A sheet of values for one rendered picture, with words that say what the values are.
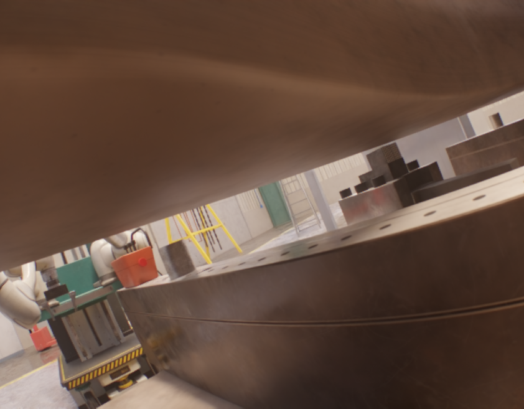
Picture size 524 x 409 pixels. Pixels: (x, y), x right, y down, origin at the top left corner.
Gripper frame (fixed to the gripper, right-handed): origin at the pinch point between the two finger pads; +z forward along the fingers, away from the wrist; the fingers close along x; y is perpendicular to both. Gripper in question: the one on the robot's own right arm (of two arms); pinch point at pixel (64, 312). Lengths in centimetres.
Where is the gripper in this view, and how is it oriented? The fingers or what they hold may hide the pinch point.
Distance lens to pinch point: 167.3
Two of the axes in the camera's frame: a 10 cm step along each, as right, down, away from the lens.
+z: 3.8, 9.2, -0.4
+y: -6.2, 2.8, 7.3
